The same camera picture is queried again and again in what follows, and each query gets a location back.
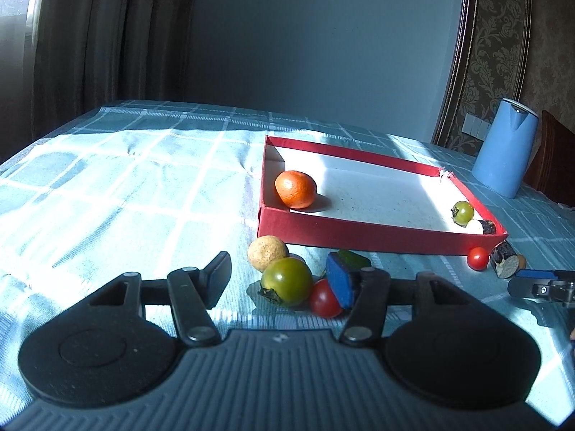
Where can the orange mandarin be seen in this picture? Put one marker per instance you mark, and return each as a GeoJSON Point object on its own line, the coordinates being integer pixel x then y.
{"type": "Point", "coordinates": [295, 189]}

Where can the small red cherry tomato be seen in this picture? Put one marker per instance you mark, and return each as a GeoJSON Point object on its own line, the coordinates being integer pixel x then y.
{"type": "Point", "coordinates": [477, 258]}

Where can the white wall switches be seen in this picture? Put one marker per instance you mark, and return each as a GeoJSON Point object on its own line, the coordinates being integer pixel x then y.
{"type": "Point", "coordinates": [476, 125]}

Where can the small brown round fruit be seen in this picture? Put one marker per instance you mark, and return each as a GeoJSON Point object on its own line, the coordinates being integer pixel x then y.
{"type": "Point", "coordinates": [521, 261]}

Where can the large green tomato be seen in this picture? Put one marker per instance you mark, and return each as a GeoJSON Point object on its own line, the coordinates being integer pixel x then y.
{"type": "Point", "coordinates": [287, 280]}

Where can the dark green vegetable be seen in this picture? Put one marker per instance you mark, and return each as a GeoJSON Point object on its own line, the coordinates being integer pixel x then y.
{"type": "Point", "coordinates": [355, 258]}

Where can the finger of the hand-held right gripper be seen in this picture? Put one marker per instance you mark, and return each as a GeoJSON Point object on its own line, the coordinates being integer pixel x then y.
{"type": "Point", "coordinates": [537, 274]}

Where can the dark curtain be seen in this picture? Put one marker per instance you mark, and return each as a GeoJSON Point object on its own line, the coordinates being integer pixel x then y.
{"type": "Point", "coordinates": [108, 31]}

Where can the dark wooden chair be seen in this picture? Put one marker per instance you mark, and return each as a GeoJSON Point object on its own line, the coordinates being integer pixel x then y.
{"type": "Point", "coordinates": [552, 157]}

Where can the small green tomato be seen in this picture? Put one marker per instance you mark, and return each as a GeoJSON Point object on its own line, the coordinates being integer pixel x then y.
{"type": "Point", "coordinates": [462, 213]}

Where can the red cardboard box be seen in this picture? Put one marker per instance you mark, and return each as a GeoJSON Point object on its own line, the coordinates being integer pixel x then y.
{"type": "Point", "coordinates": [373, 188]}

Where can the blue checked tablecloth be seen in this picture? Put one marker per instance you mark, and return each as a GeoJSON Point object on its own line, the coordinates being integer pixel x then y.
{"type": "Point", "coordinates": [112, 188]}

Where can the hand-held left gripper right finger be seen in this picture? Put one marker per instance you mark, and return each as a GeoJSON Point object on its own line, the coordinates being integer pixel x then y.
{"type": "Point", "coordinates": [340, 280]}

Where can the blue electric kettle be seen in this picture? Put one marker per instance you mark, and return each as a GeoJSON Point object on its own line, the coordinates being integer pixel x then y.
{"type": "Point", "coordinates": [505, 148]}

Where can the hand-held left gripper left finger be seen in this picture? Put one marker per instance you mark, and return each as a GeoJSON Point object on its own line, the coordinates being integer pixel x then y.
{"type": "Point", "coordinates": [219, 278]}

